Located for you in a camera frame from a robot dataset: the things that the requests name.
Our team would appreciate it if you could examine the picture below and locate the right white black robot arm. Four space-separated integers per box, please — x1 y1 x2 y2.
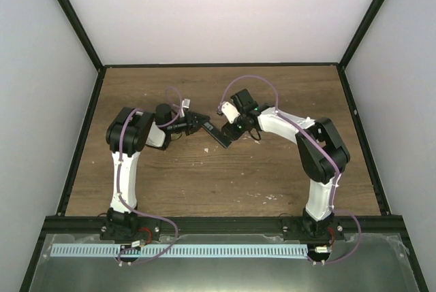
217 89 350 240

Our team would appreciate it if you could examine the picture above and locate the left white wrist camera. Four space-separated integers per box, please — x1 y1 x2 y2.
180 99 191 118

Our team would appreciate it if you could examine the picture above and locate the black aluminium frame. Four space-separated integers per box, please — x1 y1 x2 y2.
20 0 428 291

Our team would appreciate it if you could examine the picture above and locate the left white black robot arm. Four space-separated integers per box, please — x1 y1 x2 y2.
106 103 210 240

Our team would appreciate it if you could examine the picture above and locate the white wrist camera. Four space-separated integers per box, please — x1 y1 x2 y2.
180 99 191 118
217 101 240 124

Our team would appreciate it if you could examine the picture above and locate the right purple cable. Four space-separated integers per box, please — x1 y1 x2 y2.
221 75 362 265

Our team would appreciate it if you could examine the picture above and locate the black remote control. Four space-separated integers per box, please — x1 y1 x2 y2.
202 121 232 148

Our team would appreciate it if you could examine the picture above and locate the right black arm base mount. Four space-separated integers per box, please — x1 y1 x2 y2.
280 215 344 242

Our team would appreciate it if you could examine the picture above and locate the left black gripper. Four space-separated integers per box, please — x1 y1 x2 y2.
166 111 208 135

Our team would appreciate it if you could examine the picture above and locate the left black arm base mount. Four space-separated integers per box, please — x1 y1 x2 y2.
99 217 161 242

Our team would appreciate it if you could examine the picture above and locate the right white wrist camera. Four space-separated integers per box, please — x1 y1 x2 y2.
217 101 240 124

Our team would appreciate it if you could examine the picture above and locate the light blue slotted cable duct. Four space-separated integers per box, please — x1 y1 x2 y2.
49 244 308 259

